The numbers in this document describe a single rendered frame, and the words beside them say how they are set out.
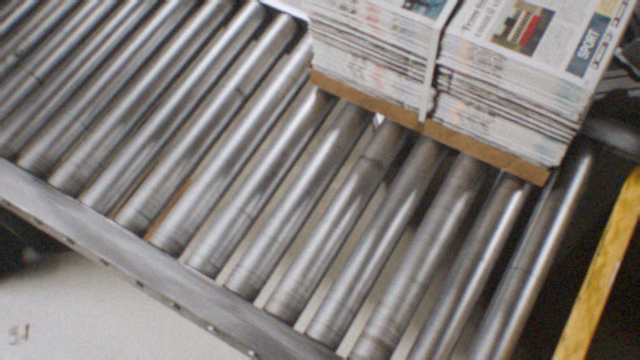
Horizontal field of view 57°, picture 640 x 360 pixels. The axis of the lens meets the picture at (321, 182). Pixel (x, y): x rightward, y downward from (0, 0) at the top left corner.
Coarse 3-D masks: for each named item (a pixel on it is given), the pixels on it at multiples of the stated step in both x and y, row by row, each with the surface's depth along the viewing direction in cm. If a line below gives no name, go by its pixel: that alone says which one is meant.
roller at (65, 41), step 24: (96, 0) 105; (120, 0) 108; (72, 24) 103; (96, 24) 105; (48, 48) 100; (72, 48) 103; (24, 72) 98; (48, 72) 100; (0, 96) 96; (24, 96) 98; (0, 120) 96
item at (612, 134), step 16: (240, 0) 105; (256, 0) 103; (272, 0) 103; (288, 0) 102; (272, 16) 104; (304, 16) 100; (304, 32) 103; (592, 112) 88; (592, 128) 87; (608, 128) 87; (624, 128) 87; (608, 144) 86; (624, 144) 86; (608, 160) 88; (624, 160) 86; (592, 176) 93; (608, 176) 91; (624, 176) 89; (608, 192) 94
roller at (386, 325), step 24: (456, 168) 86; (480, 168) 85; (456, 192) 83; (432, 216) 82; (456, 216) 82; (432, 240) 80; (408, 264) 79; (432, 264) 79; (408, 288) 77; (384, 312) 76; (408, 312) 77; (360, 336) 76; (384, 336) 75
